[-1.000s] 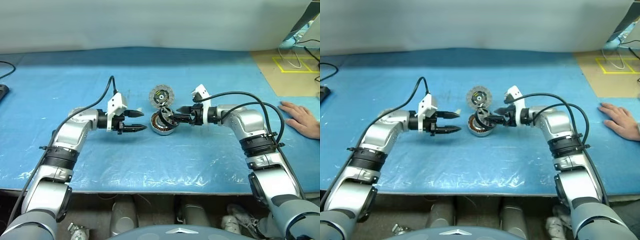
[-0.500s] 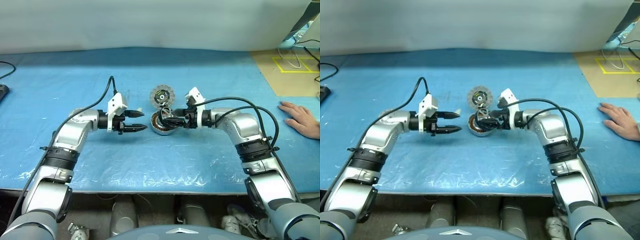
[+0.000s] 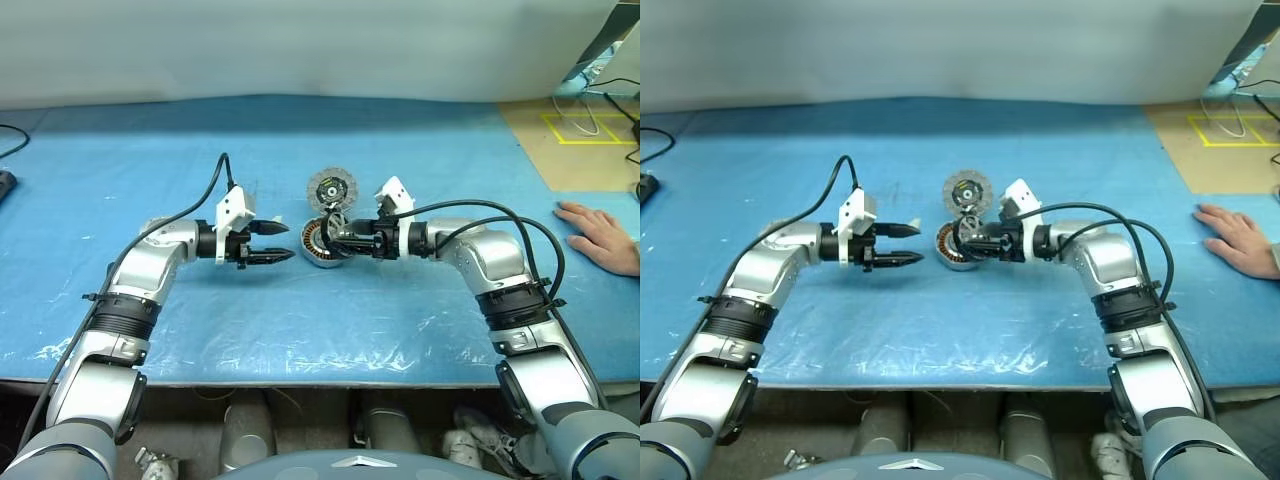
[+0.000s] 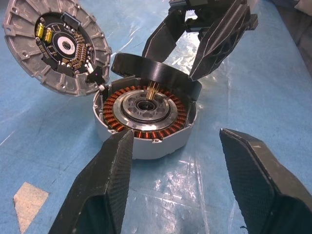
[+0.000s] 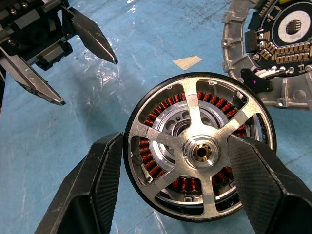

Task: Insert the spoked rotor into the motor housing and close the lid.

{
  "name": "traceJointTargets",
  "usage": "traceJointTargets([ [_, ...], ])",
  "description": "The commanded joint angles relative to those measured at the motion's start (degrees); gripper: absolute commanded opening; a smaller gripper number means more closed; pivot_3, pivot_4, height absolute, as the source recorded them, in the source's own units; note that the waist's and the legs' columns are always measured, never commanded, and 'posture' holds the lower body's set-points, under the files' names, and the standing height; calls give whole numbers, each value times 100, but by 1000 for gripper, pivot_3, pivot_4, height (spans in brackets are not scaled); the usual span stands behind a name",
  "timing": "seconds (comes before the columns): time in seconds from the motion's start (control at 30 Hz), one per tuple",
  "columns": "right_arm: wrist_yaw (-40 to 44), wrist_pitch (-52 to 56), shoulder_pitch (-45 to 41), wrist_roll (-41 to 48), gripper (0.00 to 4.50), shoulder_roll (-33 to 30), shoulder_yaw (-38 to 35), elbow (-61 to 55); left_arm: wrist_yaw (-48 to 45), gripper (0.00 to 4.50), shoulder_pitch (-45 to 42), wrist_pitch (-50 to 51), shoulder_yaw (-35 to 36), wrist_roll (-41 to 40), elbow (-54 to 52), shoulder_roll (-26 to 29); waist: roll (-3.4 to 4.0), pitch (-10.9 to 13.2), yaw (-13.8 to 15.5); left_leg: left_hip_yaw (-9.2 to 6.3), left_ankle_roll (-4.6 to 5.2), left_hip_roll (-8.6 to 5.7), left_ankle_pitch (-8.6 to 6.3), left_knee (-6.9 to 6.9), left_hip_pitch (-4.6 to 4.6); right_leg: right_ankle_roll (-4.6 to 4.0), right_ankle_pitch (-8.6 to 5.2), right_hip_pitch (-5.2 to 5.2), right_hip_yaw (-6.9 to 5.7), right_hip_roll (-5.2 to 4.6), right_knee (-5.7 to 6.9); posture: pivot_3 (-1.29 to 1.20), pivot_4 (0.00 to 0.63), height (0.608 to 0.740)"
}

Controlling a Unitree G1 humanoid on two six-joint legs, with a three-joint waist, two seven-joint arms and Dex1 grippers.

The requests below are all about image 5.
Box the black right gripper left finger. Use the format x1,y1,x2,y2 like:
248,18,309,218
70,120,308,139
34,131,124,234

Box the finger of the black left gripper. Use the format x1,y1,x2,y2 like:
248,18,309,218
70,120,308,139
0,44,66,106
63,6,119,65

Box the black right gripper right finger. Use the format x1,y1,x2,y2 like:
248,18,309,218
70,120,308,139
226,134,312,234

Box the silver stator housing copper windings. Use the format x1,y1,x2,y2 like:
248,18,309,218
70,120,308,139
131,79,266,213

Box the black-rimmed silver spoked rotor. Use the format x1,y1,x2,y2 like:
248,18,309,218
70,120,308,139
122,71,277,222

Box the grey housing with circuit board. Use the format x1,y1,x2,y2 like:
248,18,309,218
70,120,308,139
221,0,312,113

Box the beige tape patch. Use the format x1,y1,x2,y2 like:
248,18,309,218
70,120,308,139
172,55,203,71

